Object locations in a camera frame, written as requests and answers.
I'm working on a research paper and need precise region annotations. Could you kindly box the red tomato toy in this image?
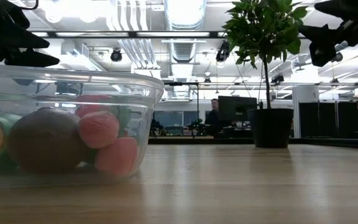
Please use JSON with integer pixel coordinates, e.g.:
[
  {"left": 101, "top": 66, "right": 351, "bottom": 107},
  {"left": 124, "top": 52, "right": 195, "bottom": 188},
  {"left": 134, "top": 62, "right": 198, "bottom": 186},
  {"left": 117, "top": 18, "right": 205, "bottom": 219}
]
[{"left": 75, "top": 95, "right": 114, "bottom": 119}]

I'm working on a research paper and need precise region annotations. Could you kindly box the brown kiwi toy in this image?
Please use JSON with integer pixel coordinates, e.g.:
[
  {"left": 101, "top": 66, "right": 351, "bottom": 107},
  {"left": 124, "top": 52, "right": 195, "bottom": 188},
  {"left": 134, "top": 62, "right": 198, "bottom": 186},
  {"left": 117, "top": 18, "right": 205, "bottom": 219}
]
[{"left": 7, "top": 107, "right": 85, "bottom": 174}]

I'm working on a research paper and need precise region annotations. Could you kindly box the pink fuzzy fruit toy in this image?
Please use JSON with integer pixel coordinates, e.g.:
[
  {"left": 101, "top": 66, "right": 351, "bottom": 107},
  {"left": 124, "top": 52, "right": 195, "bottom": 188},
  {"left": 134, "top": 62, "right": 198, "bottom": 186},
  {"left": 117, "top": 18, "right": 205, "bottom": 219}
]
[
  {"left": 94, "top": 136, "right": 139, "bottom": 177},
  {"left": 78, "top": 111, "right": 120, "bottom": 149}
]

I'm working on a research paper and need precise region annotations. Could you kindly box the clear plastic tupperware container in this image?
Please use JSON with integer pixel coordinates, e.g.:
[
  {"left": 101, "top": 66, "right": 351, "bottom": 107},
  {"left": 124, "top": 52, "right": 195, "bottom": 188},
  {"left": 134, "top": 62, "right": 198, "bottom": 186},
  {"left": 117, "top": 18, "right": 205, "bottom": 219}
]
[{"left": 0, "top": 63, "right": 165, "bottom": 189}]

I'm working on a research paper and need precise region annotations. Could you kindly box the green leafy potted plant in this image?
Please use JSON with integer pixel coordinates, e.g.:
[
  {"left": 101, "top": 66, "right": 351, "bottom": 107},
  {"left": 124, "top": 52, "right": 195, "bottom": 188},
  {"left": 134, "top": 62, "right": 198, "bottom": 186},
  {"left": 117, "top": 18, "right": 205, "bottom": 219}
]
[{"left": 222, "top": 0, "right": 309, "bottom": 110}]

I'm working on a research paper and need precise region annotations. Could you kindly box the white pillar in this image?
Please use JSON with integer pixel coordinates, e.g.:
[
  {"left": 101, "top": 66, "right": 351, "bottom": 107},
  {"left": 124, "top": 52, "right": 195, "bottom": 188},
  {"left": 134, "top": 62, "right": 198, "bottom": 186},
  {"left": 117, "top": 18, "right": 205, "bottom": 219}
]
[{"left": 292, "top": 85, "right": 319, "bottom": 138}]

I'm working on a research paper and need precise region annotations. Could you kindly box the black office partition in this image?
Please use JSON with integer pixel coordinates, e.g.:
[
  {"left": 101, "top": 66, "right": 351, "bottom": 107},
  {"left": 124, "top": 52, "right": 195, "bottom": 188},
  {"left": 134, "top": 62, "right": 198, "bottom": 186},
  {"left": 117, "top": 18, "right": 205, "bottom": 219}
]
[{"left": 298, "top": 101, "right": 358, "bottom": 139}]

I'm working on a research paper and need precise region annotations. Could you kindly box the black plant pot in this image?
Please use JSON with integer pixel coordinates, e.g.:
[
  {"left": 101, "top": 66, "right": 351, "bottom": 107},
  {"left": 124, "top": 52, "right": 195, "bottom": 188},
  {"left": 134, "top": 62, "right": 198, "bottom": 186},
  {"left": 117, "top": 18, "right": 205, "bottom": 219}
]
[{"left": 247, "top": 108, "right": 295, "bottom": 149}]

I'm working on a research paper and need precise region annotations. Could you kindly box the black computer monitor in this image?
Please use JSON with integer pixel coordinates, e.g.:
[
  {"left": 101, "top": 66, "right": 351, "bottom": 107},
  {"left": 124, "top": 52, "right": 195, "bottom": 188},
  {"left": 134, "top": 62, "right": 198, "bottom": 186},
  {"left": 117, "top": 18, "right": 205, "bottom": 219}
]
[{"left": 218, "top": 95, "right": 257, "bottom": 124}]

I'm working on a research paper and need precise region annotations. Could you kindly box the person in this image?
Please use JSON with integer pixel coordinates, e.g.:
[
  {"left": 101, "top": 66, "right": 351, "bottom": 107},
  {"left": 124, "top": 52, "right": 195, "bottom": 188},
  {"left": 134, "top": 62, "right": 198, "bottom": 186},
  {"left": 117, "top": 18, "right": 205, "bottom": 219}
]
[{"left": 205, "top": 98, "right": 223, "bottom": 138}]

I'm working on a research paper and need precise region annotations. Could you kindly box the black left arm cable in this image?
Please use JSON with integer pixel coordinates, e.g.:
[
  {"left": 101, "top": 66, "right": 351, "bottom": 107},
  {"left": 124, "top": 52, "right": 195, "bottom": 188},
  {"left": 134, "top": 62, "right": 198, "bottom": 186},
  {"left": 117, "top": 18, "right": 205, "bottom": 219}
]
[{"left": 20, "top": 0, "right": 40, "bottom": 11}]

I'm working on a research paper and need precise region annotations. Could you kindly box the silver ventilation duct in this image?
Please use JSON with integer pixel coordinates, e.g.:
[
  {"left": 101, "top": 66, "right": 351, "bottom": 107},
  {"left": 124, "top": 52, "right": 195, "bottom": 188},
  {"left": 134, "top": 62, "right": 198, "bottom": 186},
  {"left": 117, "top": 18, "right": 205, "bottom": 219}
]
[{"left": 163, "top": 0, "right": 208, "bottom": 63}]

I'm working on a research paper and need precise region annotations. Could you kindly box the distant black rig frame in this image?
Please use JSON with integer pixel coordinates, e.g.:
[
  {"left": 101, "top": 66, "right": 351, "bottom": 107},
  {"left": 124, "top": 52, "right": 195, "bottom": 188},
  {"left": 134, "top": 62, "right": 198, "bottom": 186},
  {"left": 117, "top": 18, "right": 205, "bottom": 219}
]
[{"left": 163, "top": 82, "right": 200, "bottom": 127}]

